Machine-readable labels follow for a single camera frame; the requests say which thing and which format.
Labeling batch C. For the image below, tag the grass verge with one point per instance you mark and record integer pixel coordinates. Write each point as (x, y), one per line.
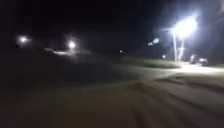
(153, 62)

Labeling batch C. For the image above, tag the grey asphalt road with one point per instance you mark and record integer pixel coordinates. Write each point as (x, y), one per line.
(140, 103)

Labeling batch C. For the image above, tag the street lamp pole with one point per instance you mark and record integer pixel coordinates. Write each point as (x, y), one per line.
(174, 46)

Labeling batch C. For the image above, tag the vehicle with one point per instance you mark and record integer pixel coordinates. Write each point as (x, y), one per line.
(199, 60)

